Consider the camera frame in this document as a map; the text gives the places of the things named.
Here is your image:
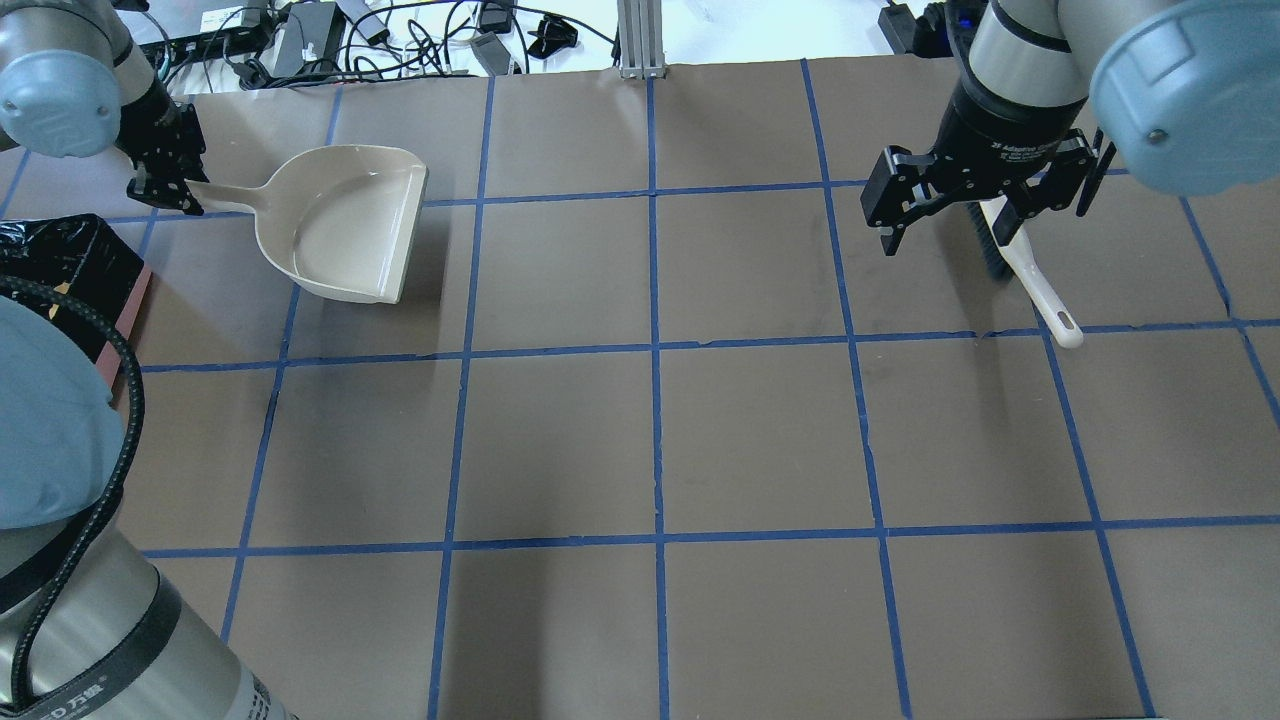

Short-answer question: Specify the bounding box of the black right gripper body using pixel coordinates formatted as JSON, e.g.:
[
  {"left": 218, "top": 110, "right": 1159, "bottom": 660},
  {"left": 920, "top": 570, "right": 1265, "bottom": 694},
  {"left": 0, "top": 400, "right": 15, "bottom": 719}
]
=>
[{"left": 923, "top": 76, "right": 1085, "bottom": 202}]

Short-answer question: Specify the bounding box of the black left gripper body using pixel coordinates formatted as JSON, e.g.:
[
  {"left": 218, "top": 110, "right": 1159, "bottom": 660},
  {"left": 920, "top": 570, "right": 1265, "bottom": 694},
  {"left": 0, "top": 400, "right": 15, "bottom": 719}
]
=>
[{"left": 118, "top": 70, "right": 209, "bottom": 217}]

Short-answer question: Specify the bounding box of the beige hand brush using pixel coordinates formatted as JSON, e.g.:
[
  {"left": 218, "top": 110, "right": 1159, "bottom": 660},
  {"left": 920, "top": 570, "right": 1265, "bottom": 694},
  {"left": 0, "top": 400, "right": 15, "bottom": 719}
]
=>
[{"left": 965, "top": 199, "right": 1084, "bottom": 348}]

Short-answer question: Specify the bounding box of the beige plastic dustpan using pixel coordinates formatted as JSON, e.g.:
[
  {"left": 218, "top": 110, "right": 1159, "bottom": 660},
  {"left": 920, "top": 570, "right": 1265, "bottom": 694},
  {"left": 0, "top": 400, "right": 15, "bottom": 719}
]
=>
[{"left": 188, "top": 143, "right": 429, "bottom": 304}]

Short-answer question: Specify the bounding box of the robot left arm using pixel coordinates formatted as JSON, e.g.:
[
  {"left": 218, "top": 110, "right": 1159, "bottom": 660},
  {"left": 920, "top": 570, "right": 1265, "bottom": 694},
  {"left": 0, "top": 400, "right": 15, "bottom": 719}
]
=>
[{"left": 3, "top": 1, "right": 291, "bottom": 719}]

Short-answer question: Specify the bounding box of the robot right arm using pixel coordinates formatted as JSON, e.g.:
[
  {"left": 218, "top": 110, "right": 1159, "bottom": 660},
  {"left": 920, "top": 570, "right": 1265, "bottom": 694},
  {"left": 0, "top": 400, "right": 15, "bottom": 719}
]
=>
[{"left": 860, "top": 1, "right": 1279, "bottom": 256}]

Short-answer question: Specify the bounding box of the pink bin with black bag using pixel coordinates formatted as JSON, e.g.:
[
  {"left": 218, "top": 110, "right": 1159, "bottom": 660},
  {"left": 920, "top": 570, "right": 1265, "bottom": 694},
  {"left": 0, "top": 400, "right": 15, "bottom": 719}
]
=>
[{"left": 1, "top": 214, "right": 152, "bottom": 337}]

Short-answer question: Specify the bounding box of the black power brick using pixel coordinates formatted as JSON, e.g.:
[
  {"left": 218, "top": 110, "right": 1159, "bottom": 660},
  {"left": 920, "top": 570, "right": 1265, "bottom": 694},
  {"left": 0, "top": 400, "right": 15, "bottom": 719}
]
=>
[{"left": 271, "top": 1, "right": 346, "bottom": 79}]

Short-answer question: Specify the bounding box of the black corrugated cable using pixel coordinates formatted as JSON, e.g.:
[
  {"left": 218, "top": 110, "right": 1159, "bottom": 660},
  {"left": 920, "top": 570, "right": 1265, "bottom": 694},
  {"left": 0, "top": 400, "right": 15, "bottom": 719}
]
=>
[{"left": 0, "top": 275, "right": 147, "bottom": 711}]

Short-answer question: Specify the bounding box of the aluminium frame post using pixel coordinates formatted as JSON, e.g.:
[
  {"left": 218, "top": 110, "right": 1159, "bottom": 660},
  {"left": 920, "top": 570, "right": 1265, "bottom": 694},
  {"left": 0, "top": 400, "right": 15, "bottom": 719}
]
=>
[{"left": 617, "top": 0, "right": 667, "bottom": 79}]

